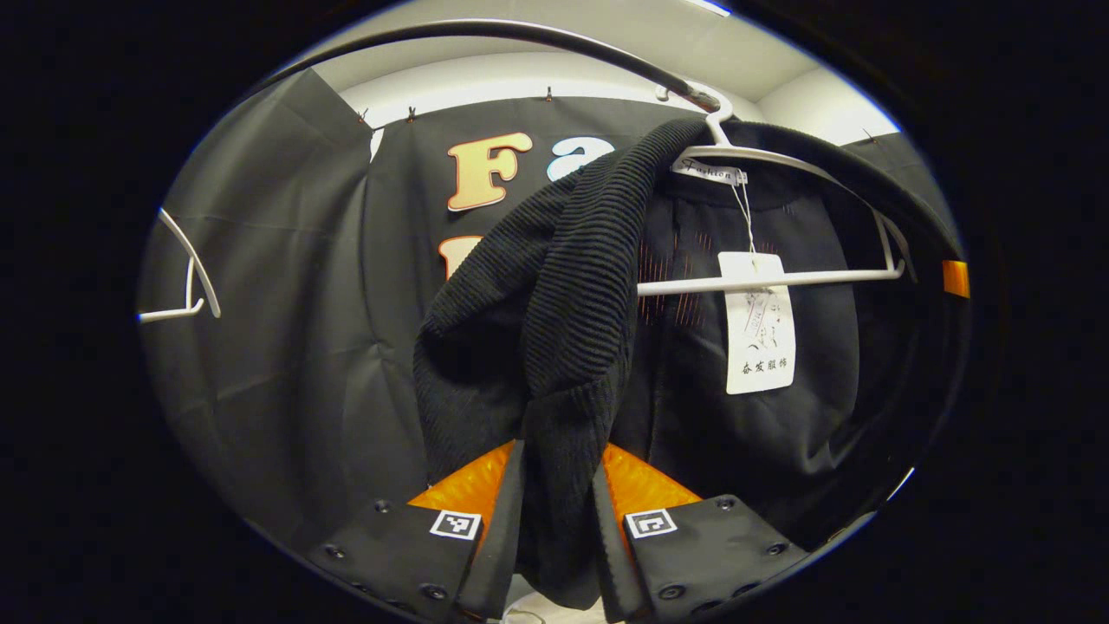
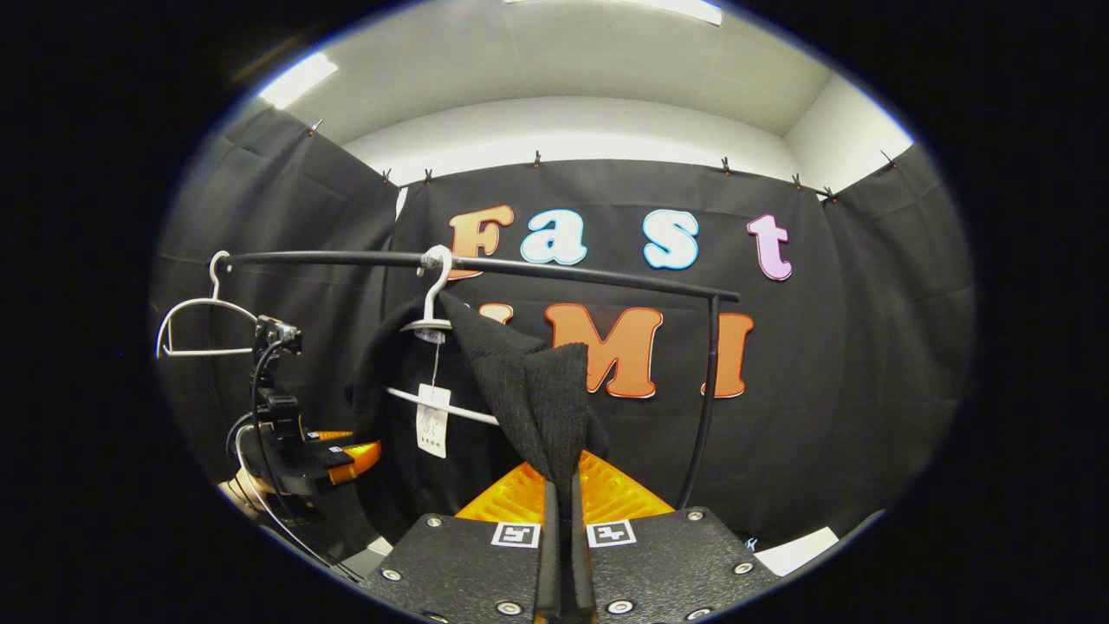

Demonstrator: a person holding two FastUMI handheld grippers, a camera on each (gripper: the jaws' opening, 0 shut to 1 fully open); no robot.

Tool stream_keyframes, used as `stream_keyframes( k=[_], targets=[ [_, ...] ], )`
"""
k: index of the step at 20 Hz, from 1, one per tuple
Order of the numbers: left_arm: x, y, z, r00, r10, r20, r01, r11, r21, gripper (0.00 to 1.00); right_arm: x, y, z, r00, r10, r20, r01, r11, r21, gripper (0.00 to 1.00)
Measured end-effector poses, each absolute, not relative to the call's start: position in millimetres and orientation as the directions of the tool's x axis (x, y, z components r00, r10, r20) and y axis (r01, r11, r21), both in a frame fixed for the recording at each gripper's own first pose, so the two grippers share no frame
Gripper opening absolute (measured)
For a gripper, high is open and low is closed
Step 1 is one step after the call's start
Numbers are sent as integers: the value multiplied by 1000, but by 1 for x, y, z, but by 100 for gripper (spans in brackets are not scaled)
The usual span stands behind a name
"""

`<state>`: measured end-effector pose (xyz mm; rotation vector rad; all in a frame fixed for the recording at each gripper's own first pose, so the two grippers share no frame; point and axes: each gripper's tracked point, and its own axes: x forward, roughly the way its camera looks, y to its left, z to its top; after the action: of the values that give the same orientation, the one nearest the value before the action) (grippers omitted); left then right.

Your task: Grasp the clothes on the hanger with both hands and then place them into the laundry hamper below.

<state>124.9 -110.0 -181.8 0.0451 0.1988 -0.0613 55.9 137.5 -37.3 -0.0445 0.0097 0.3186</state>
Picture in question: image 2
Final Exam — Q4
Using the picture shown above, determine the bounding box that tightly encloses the black backdrop cloth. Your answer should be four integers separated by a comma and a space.
152, 104, 976, 573

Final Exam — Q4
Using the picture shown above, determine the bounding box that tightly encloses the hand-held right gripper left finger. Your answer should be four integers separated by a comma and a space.
360, 462, 564, 624

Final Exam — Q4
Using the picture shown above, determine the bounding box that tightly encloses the white clothes hanger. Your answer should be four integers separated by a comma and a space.
156, 250, 260, 360
386, 245, 502, 428

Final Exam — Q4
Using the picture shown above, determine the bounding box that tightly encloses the white paper garment tag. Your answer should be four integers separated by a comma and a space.
415, 384, 453, 459

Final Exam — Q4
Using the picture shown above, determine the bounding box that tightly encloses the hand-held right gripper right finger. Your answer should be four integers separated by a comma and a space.
567, 449, 781, 624

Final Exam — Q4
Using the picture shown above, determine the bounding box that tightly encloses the row of small cloth clips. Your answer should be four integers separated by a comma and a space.
308, 119, 898, 205

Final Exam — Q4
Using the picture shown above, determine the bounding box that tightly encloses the black knit jacket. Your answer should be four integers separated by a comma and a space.
351, 290, 613, 540

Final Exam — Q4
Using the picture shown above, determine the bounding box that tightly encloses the black metal clothes rack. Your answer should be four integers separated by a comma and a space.
217, 250, 742, 510

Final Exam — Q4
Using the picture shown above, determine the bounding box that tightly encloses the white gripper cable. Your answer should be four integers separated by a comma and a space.
234, 414, 365, 583

